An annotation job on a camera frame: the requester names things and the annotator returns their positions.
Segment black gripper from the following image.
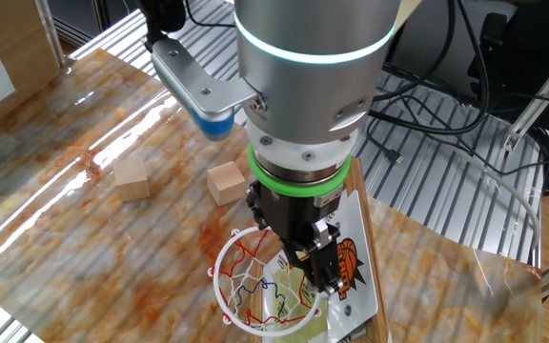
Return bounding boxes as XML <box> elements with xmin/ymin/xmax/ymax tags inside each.
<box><xmin>246</xmin><ymin>183</ymin><xmax>345</xmax><ymax>297</ymax></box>

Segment white backboard with basketball logo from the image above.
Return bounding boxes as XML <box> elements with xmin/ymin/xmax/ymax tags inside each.
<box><xmin>321</xmin><ymin>190</ymin><xmax>380</xmax><ymax>342</ymax></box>

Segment light wooden cube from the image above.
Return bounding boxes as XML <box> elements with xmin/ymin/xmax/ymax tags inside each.
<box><xmin>206</xmin><ymin>160</ymin><xmax>248</xmax><ymax>207</ymax></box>
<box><xmin>112</xmin><ymin>158</ymin><xmax>152</xmax><ymax>203</ymax></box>

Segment white hoop with net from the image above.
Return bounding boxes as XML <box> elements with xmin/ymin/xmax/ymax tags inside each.
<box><xmin>207</xmin><ymin>226</ymin><xmax>336</xmax><ymax>338</ymax></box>

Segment orange marble pattern mat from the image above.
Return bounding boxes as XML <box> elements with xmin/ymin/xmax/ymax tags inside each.
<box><xmin>0</xmin><ymin>47</ymin><xmax>542</xmax><ymax>343</ymax></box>

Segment black chair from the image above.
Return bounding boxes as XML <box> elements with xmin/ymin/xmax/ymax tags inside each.
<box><xmin>467</xmin><ymin>0</ymin><xmax>549</xmax><ymax>158</ymax></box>

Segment brown wooden board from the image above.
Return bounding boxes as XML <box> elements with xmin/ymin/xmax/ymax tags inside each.
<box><xmin>0</xmin><ymin>0</ymin><xmax>61</xmax><ymax>142</ymax></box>

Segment wooden picture frame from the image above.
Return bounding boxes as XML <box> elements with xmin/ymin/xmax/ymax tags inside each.
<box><xmin>250</xmin><ymin>156</ymin><xmax>393</xmax><ymax>343</ymax></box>

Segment black usb cable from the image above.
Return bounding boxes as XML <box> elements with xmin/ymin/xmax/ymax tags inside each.
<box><xmin>365</xmin><ymin>128</ymin><xmax>405</xmax><ymax>166</ymax></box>

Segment silver wrist camera blue tape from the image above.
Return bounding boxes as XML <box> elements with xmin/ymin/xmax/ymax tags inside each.
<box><xmin>149</xmin><ymin>36</ymin><xmax>262</xmax><ymax>143</ymax></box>

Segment black cable bundle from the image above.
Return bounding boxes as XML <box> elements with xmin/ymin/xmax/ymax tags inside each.
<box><xmin>367</xmin><ymin>0</ymin><xmax>549</xmax><ymax>177</ymax></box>

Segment white cable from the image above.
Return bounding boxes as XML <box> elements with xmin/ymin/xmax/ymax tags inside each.
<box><xmin>415</xmin><ymin>118</ymin><xmax>542</xmax><ymax>268</ymax></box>

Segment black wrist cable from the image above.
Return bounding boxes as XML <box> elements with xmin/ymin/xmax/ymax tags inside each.
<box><xmin>138</xmin><ymin>0</ymin><xmax>237</xmax><ymax>53</ymax></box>

